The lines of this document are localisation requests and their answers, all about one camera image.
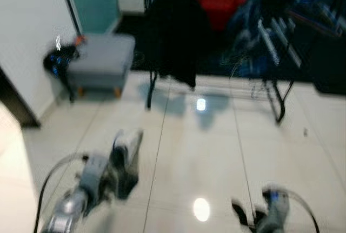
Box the black garment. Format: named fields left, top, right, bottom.
left=143, top=0, right=211, bottom=88

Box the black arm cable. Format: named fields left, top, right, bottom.
left=34, top=152, right=87, bottom=233
left=281, top=190, right=321, bottom=233

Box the black bag with straps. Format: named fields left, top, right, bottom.
left=43, top=44, right=82, bottom=102

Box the black metal clothes rack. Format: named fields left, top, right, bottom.
left=143, top=0, right=346, bottom=124

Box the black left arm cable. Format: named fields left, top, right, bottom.
left=34, top=152, right=87, bottom=233

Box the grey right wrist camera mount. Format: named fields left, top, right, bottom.
left=258, top=187, right=291, bottom=233

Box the grey upholstered ottoman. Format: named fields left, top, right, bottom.
left=66, top=33, right=136, bottom=98

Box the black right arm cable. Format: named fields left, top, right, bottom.
left=281, top=190, right=321, bottom=233

